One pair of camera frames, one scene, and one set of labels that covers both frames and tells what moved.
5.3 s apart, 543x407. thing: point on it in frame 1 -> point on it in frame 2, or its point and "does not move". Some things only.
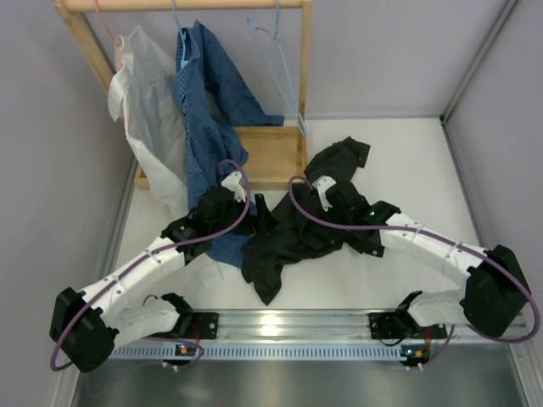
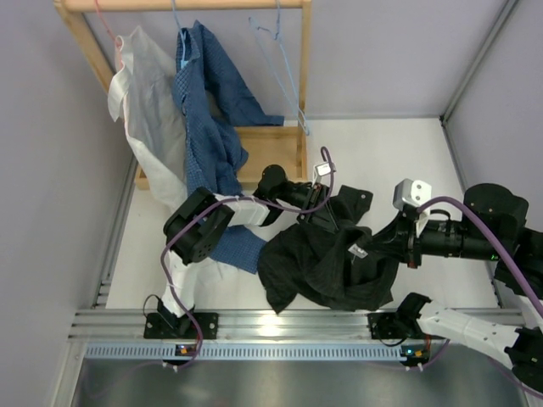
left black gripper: (265, 221) -> (321, 217)
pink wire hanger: (119, 41) does not move
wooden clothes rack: (277, 155) does not move
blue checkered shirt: (202, 86) does not move
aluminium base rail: (331, 325) does not move
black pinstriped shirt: (295, 236) -> (348, 268)
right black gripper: (327, 214) -> (400, 238)
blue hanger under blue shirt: (184, 63) does not move
